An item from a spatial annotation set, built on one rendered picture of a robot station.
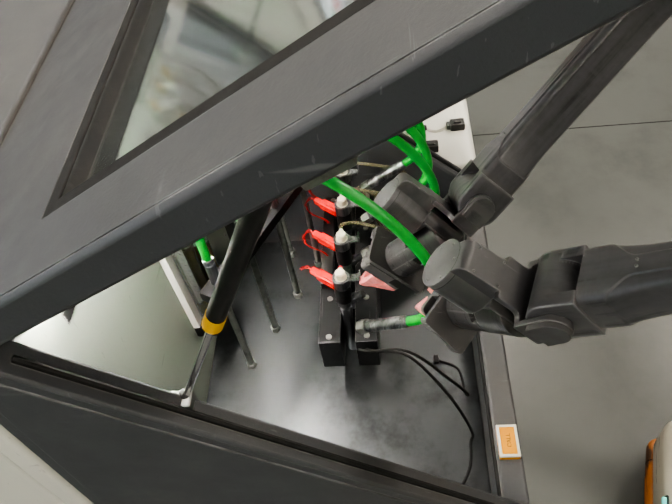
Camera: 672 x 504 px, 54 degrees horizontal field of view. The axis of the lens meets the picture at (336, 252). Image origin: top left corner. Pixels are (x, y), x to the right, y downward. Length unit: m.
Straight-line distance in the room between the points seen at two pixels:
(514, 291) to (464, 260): 0.06
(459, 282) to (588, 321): 0.12
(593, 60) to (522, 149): 0.13
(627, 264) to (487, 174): 0.30
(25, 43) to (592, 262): 0.71
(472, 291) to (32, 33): 0.63
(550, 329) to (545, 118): 0.32
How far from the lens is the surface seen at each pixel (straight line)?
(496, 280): 0.67
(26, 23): 0.99
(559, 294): 0.64
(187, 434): 0.72
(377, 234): 0.96
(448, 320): 0.79
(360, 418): 1.21
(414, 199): 0.88
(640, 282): 0.61
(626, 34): 0.90
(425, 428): 1.20
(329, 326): 1.13
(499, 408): 1.08
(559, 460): 2.10
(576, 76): 0.88
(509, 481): 1.04
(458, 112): 1.49
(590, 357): 2.28
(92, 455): 0.80
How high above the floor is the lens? 1.92
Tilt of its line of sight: 50 degrees down
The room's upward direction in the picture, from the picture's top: 10 degrees counter-clockwise
